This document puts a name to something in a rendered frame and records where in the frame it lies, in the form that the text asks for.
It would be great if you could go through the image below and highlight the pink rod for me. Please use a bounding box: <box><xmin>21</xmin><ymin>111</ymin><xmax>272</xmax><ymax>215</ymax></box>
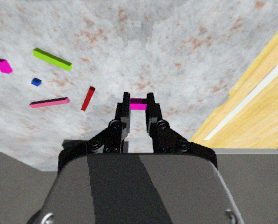
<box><xmin>29</xmin><ymin>97</ymin><xmax>70</xmax><ymax>108</ymax></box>

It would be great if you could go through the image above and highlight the small blue cube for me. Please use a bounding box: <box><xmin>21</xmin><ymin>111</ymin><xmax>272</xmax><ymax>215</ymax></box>
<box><xmin>31</xmin><ymin>77</ymin><xmax>42</xmax><ymax>86</ymax></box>

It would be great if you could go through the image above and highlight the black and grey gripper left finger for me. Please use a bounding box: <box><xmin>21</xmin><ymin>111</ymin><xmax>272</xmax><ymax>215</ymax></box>
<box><xmin>58</xmin><ymin>92</ymin><xmax>131</xmax><ymax>174</ymax></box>

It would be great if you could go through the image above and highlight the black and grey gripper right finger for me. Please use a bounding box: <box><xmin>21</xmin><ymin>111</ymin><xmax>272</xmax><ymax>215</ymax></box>
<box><xmin>145</xmin><ymin>92</ymin><xmax>218</xmax><ymax>170</ymax></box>

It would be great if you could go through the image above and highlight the magenta rod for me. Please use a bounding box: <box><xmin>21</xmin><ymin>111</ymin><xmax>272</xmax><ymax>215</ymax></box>
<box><xmin>0</xmin><ymin>59</ymin><xmax>13</xmax><ymax>74</ymax></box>
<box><xmin>130</xmin><ymin>98</ymin><xmax>147</xmax><ymax>110</ymax></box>

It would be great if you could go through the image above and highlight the dark red rod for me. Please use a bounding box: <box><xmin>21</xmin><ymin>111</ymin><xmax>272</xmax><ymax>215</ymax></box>
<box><xmin>81</xmin><ymin>86</ymin><xmax>95</xmax><ymax>111</ymax></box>

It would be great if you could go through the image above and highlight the lime green rod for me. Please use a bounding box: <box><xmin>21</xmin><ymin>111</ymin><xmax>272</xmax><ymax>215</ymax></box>
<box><xmin>33</xmin><ymin>48</ymin><xmax>72</xmax><ymax>71</ymax></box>

